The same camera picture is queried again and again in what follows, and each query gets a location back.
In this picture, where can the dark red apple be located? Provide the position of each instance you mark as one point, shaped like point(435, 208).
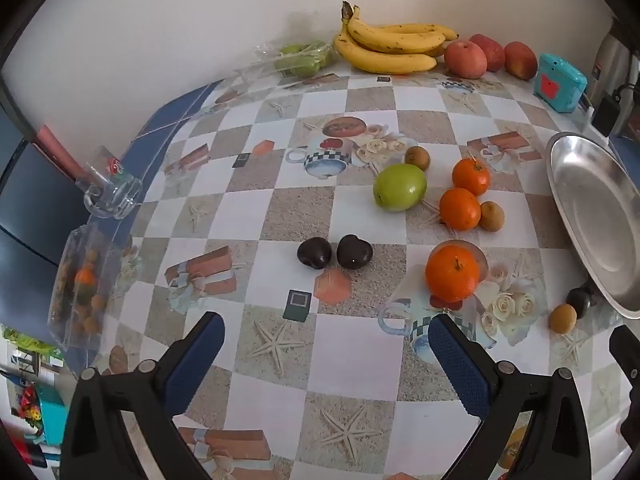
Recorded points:
point(521, 60)
point(492, 50)

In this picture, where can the green mango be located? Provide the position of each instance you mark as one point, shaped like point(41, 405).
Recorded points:
point(400, 187)

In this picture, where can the pale red apple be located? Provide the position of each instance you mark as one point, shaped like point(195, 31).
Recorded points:
point(465, 59)

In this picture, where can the steel plate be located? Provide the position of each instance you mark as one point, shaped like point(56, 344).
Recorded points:
point(590, 200)

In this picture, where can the dark plum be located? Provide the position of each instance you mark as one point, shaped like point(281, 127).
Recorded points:
point(314, 253)
point(579, 301)
point(354, 251)

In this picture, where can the steel thermos jug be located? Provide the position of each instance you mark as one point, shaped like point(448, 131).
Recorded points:
point(607, 55)

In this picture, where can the clear bag of green fruit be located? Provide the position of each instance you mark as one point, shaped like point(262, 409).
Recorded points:
point(300, 60)

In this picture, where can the clear glass mug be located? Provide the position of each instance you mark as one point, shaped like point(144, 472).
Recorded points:
point(107, 195)

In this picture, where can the teal plastic bin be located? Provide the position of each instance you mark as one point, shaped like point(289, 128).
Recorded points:
point(54, 417)

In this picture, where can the checkered printed tablecloth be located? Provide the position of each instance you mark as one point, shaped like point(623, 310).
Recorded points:
point(300, 210)

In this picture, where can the teal toy box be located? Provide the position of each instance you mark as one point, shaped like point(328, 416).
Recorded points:
point(562, 80)

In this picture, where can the black charger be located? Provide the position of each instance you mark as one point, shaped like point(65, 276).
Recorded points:
point(606, 112)

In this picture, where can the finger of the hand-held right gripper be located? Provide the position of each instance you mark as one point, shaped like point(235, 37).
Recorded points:
point(627, 352)

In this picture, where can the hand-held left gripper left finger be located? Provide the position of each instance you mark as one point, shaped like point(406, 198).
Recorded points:
point(197, 360)

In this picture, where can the clear plastic fruit box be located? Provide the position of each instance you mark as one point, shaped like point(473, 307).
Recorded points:
point(80, 285)

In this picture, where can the yellow banana bunch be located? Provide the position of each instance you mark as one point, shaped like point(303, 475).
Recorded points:
point(390, 62)

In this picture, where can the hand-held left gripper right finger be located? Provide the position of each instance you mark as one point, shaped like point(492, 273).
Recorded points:
point(457, 365)

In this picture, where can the dark blue furniture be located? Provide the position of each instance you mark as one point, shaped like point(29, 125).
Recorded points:
point(25, 210)

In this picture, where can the orange tangerine with stem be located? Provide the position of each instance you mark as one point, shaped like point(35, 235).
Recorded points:
point(471, 177)

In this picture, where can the pink bar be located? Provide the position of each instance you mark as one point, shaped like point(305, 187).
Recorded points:
point(57, 152)

